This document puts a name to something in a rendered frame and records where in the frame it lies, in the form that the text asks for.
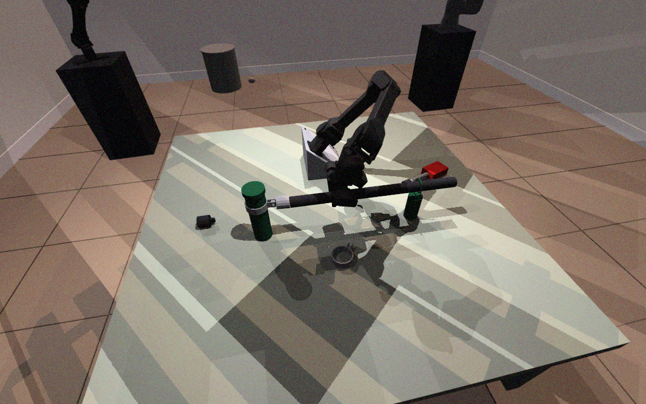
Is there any dark green post with cap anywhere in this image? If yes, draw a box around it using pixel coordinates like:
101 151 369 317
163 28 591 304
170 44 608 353
241 181 273 242

